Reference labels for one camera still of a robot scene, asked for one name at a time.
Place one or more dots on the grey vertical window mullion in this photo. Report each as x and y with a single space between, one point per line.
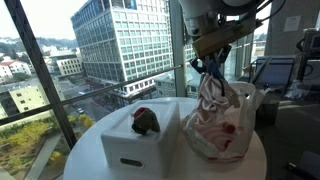
177 50

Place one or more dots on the dark computer monitor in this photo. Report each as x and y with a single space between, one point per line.
275 73

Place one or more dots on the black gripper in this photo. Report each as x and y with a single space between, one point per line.
222 53

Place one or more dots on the dark slanted window frame post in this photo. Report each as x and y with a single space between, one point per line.
40 70

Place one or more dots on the white red plastic shopping bag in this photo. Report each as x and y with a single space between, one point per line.
233 133

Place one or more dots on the dark green plush toy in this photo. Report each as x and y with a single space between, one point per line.
146 121

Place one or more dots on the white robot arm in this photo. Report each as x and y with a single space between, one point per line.
203 13

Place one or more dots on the grey horizontal window railing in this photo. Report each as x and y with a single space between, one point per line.
100 88

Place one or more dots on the white paper notice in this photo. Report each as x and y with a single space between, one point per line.
292 23

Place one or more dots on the wrist camera with tan mount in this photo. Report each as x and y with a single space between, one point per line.
216 38

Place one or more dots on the white plastic basket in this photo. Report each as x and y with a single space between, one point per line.
140 150

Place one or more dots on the grey electronic device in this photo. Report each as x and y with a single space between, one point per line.
311 43

